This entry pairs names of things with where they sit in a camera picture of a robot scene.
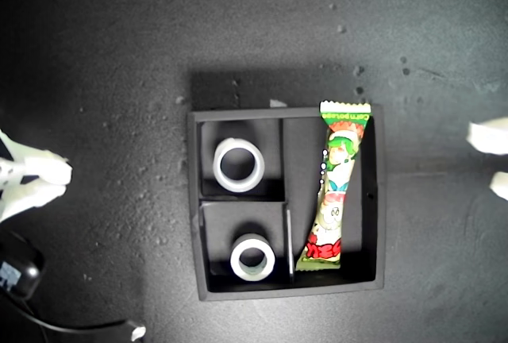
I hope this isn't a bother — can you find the printed snack bar wrapper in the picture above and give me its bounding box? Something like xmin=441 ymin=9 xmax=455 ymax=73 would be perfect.
xmin=295 ymin=99 xmax=373 ymax=272

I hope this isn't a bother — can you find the small white tape roll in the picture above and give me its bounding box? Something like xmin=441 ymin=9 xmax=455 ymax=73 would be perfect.
xmin=229 ymin=233 xmax=277 ymax=283

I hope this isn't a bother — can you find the large white tape roll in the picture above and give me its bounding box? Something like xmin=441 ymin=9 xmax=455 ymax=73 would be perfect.
xmin=213 ymin=137 xmax=266 ymax=195

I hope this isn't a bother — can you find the black tray with wells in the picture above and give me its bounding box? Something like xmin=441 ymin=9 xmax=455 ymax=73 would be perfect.
xmin=186 ymin=104 xmax=388 ymax=302

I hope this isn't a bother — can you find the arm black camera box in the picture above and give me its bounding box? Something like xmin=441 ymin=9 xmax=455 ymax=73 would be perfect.
xmin=0 ymin=231 xmax=47 ymax=300

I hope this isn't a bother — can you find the black camera cable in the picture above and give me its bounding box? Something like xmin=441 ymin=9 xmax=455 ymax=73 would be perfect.
xmin=15 ymin=297 xmax=138 ymax=334

